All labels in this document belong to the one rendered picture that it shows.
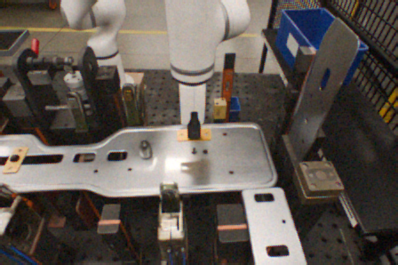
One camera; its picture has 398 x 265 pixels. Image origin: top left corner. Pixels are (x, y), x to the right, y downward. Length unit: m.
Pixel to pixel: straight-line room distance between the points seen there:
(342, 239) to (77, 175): 0.82
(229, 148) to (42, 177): 0.48
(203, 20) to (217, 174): 0.37
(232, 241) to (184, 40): 0.41
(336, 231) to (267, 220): 0.44
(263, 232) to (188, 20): 0.43
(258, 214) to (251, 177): 0.10
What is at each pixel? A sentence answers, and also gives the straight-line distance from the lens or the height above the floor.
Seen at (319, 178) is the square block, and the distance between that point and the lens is 0.63.
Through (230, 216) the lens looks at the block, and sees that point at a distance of 0.62.
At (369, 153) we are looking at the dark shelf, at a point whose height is 1.03.
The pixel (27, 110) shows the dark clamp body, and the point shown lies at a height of 1.03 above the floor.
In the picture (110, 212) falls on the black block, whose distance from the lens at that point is 0.64.
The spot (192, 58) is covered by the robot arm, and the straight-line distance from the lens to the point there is 0.46.
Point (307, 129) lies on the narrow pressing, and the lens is 0.66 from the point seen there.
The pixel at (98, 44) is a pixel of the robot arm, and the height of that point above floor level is 1.03.
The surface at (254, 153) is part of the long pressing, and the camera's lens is 0.71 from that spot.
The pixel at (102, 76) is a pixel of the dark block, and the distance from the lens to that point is 0.79.
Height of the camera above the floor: 1.54
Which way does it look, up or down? 47 degrees down
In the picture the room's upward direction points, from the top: straight up
